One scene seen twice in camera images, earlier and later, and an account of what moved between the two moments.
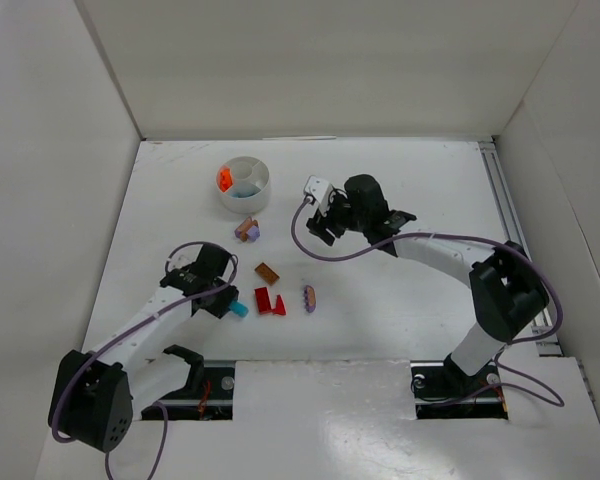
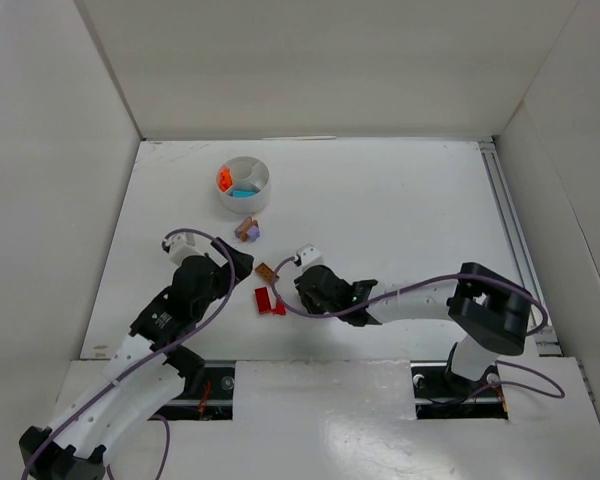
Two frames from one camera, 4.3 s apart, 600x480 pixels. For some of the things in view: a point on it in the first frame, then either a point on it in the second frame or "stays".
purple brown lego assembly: (248, 230) stays
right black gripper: (328, 226) → (306, 291)
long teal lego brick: (239, 308) → (244, 193)
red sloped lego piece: (280, 307) stays
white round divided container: (251, 186) stays
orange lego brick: (225, 179) stays
